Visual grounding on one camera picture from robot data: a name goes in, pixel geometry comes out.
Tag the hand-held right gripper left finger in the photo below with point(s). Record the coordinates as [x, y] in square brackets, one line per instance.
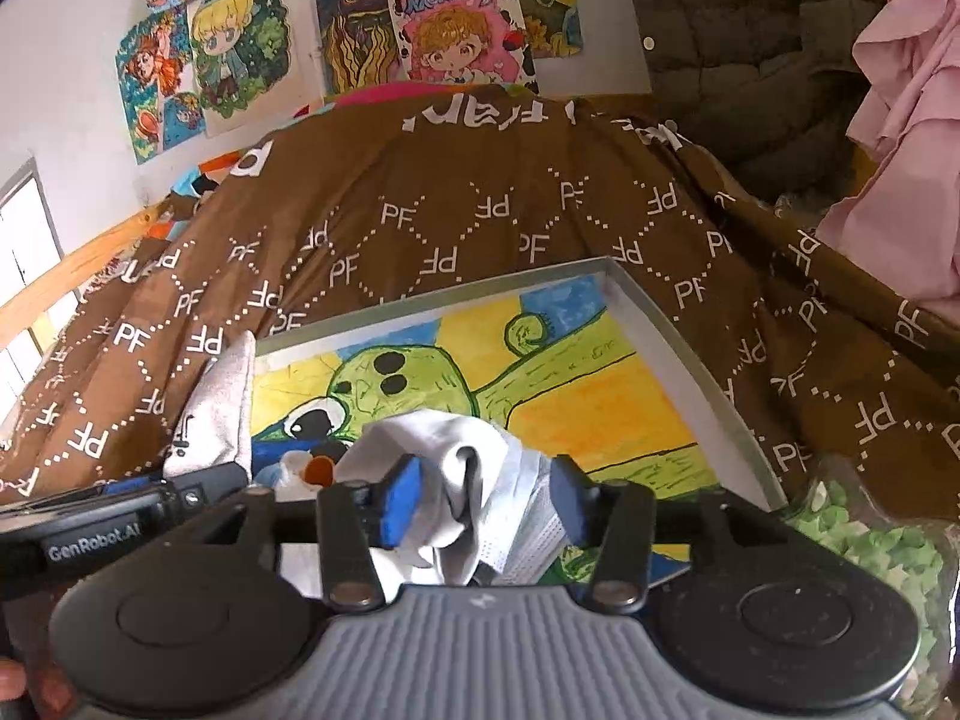
[397, 502]

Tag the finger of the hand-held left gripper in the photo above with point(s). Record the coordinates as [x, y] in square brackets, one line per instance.
[210, 484]

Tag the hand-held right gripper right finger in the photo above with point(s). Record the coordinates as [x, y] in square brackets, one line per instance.
[574, 499]

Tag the white face mask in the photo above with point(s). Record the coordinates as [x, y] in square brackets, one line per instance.
[529, 517]

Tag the light grey cloth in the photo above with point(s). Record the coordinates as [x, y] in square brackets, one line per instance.
[450, 465]

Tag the grey printed cloth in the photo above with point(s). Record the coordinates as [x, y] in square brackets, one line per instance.
[217, 412]

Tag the white cloth orange dots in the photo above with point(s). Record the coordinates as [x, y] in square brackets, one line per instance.
[319, 471]

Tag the grey metal tray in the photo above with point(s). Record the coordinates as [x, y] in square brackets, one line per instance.
[675, 330]

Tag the person's left hand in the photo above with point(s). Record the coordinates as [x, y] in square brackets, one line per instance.
[11, 681]

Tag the crayon frog drawing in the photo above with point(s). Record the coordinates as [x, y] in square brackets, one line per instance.
[570, 390]

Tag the window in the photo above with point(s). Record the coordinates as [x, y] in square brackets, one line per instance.
[22, 255]

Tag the glass jar of green stars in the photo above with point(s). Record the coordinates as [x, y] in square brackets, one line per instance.
[885, 547]

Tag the brown printed blanket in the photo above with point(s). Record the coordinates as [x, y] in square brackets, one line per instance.
[487, 187]

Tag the orange fish girl poster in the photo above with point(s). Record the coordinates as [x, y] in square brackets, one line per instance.
[150, 90]

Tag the blond boy poster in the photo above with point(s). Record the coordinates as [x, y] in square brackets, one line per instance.
[236, 52]

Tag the pink chibi girl poster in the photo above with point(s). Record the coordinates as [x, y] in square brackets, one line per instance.
[465, 30]

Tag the dark green quilted jacket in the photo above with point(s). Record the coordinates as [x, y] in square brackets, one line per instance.
[750, 52]

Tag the blue swirl painting poster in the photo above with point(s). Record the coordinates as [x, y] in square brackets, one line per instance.
[352, 22]

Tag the black cow poster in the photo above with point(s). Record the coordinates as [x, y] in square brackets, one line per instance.
[551, 11]

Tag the pink shirt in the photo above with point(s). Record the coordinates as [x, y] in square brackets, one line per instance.
[907, 127]

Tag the wooden bed frame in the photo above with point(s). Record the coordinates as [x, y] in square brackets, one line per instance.
[75, 274]

